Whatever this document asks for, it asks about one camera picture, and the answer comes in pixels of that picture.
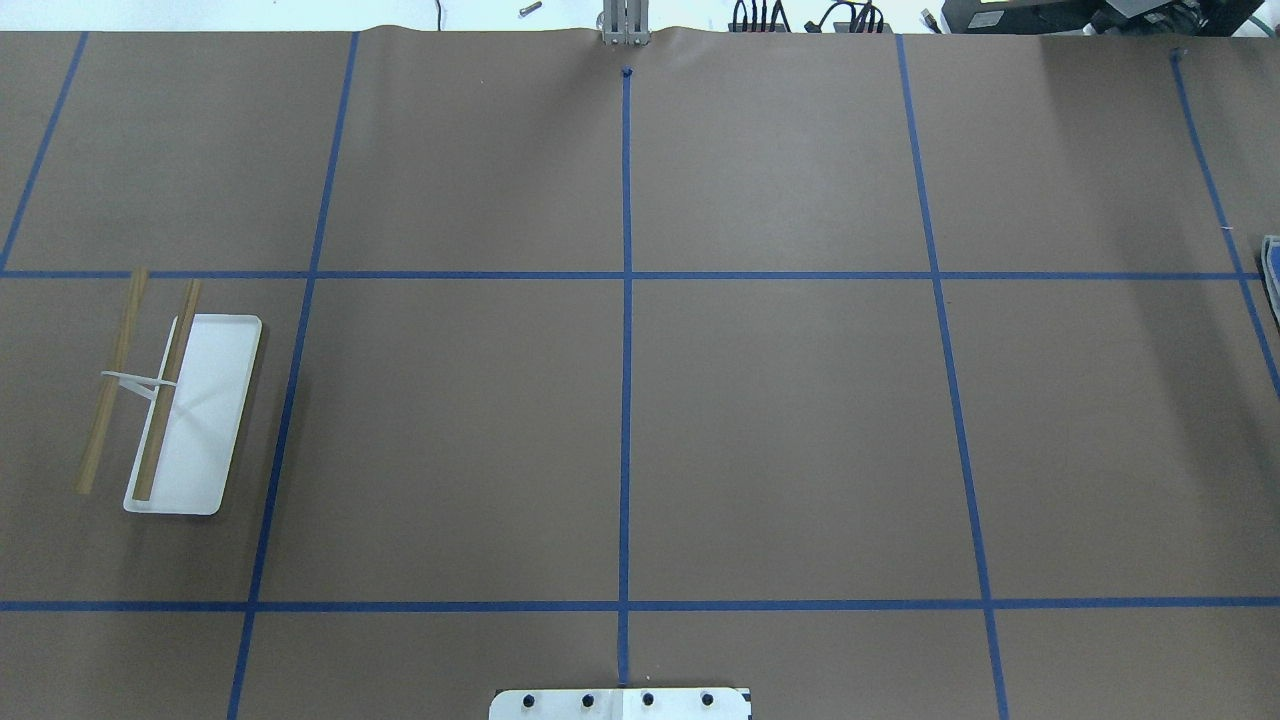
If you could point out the blue towel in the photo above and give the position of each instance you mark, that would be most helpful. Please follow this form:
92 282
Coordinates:
1270 268

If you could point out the black usb hub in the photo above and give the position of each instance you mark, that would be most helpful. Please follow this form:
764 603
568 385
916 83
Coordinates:
865 18
759 17

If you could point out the aluminium frame post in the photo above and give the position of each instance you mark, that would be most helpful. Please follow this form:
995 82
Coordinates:
625 23

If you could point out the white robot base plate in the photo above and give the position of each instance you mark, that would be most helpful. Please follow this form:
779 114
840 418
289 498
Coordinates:
623 703

